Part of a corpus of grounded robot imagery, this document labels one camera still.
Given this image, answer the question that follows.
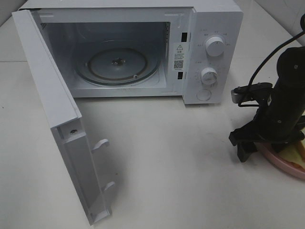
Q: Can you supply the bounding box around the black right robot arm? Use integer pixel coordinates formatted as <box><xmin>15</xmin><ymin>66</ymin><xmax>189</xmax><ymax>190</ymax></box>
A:
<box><xmin>229</xmin><ymin>31</ymin><xmax>305</xmax><ymax>162</ymax></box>

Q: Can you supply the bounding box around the white bread sandwich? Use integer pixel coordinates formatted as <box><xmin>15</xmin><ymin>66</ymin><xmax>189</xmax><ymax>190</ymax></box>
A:
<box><xmin>301</xmin><ymin>139</ymin><xmax>305</xmax><ymax>149</ymax></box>

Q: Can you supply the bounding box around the white microwave oven body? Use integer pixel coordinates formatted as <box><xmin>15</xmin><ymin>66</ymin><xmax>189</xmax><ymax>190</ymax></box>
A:
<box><xmin>17</xmin><ymin>0</ymin><xmax>243</xmax><ymax>104</ymax></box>

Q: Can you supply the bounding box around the pink round plate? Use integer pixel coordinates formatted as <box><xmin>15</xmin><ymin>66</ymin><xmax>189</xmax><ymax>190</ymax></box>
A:
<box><xmin>257</xmin><ymin>141</ymin><xmax>305</xmax><ymax>180</ymax></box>

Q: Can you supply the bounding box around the round white door button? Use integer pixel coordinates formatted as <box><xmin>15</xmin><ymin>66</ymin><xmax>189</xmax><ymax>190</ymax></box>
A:
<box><xmin>196</xmin><ymin>89</ymin><xmax>212</xmax><ymax>101</ymax></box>

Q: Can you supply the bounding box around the upper white power knob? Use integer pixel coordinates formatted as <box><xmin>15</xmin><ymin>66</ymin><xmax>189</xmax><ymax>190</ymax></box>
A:
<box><xmin>205</xmin><ymin>36</ymin><xmax>225</xmax><ymax>57</ymax></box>

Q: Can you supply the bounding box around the lower white timer knob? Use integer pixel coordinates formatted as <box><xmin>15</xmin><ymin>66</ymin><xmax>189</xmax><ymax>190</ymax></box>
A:
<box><xmin>201</xmin><ymin>67</ymin><xmax>217</xmax><ymax>85</ymax></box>

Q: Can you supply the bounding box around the white warning label sticker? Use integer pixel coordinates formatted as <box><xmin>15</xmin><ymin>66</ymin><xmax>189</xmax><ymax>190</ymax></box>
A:
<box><xmin>172</xmin><ymin>42</ymin><xmax>185</xmax><ymax>71</ymax></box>

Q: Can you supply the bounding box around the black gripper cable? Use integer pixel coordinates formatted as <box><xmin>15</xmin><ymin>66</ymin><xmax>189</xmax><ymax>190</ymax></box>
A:
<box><xmin>237</xmin><ymin>26</ymin><xmax>305</xmax><ymax>108</ymax></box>

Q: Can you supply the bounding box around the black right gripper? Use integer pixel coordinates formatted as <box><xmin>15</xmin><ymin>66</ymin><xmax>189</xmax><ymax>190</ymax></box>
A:
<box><xmin>229</xmin><ymin>94</ymin><xmax>305</xmax><ymax>162</ymax></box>

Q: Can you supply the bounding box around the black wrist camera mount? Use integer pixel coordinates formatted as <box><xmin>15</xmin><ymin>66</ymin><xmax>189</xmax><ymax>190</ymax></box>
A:
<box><xmin>231</xmin><ymin>83</ymin><xmax>273</xmax><ymax>104</ymax></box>

